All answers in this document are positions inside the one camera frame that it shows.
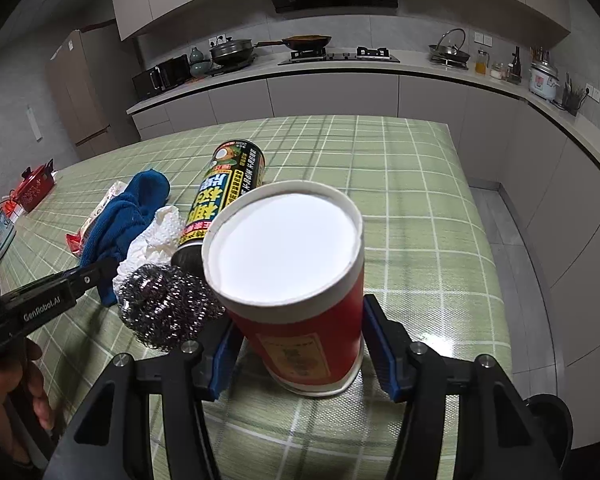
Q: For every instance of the white tissue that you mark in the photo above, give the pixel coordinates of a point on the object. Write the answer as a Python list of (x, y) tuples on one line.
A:
[(157, 235)]

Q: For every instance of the chopsticks holder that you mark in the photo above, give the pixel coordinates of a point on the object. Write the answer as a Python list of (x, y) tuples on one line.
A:
[(540, 55)]

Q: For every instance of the black microwave oven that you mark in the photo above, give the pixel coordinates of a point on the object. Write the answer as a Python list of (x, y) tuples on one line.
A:
[(162, 77)]

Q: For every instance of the small seasoning jars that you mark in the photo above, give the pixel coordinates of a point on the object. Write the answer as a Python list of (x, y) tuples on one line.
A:
[(500, 72)]

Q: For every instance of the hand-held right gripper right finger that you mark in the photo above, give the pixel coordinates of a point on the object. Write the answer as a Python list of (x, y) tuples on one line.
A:
[(380, 350)]

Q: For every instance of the green and yellow spray can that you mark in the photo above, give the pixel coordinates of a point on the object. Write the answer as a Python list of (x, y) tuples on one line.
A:
[(227, 185)]

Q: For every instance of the person's left hand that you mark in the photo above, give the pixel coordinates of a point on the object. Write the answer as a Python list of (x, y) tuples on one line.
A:
[(0, 390)]

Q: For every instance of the black gas stove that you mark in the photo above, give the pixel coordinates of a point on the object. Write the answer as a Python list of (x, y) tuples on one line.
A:
[(340, 56)]

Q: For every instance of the dark glass bottle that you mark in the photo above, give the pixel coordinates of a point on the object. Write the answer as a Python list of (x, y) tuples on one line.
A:
[(516, 70)]

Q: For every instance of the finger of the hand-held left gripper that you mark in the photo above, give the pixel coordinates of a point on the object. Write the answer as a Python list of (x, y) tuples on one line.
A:
[(87, 276)]

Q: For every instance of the white wall socket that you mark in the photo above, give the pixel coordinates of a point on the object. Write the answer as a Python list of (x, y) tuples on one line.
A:
[(220, 39), (592, 92)]

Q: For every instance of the dark wok with lid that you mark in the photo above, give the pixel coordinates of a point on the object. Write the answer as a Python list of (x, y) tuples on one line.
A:
[(232, 52)]

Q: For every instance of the blue cloth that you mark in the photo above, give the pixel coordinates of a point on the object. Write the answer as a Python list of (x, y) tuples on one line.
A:
[(125, 215)]

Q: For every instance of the wok with glass lid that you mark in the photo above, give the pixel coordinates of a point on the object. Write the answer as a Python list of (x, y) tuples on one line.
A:
[(449, 54)]

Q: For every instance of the dark utensil holder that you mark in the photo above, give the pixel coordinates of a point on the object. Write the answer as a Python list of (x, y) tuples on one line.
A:
[(572, 100)]

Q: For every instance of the teal ceramic vase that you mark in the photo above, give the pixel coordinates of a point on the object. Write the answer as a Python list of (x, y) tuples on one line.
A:
[(196, 55)]

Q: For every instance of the red basket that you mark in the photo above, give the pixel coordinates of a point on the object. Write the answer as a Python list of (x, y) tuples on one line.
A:
[(35, 187)]

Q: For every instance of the green checkered tablecloth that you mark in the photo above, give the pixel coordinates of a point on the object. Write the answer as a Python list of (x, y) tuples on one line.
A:
[(405, 210)]

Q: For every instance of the red paper cup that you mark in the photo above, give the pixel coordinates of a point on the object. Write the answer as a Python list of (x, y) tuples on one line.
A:
[(305, 330)]

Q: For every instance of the white and blue jar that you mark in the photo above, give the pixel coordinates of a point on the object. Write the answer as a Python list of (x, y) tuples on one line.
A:
[(7, 235)]

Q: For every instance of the beige refrigerator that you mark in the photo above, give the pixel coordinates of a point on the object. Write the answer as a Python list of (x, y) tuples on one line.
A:
[(90, 90)]

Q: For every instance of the steel wool scrubber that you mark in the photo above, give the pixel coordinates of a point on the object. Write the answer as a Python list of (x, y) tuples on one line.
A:
[(165, 300)]

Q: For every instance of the white wall switch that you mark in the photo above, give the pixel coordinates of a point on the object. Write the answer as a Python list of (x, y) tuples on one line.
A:
[(483, 37)]

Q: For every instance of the yellow oil bottle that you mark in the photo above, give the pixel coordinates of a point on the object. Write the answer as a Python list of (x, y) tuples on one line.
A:
[(481, 65)]

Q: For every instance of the white rice cooker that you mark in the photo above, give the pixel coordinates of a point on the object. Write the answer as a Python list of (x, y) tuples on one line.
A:
[(544, 80)]

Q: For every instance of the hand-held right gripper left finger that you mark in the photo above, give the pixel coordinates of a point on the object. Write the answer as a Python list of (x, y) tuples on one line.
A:
[(222, 360)]

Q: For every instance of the teal ceramic bowl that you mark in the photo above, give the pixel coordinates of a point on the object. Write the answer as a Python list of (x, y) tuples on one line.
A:
[(200, 68)]

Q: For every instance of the pink snack wrapper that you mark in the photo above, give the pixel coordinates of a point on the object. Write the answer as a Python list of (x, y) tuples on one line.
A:
[(97, 215)]

